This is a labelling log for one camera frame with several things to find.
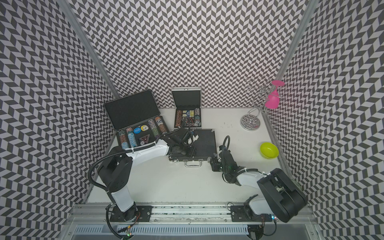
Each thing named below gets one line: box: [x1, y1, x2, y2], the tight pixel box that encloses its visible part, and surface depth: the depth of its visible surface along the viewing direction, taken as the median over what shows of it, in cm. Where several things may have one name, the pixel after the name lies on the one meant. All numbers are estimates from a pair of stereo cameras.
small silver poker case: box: [171, 87, 202, 130], surface depth 110 cm
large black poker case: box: [103, 89, 170, 149], surface depth 102 cm
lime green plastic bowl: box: [259, 142, 279, 159], surface depth 95 cm
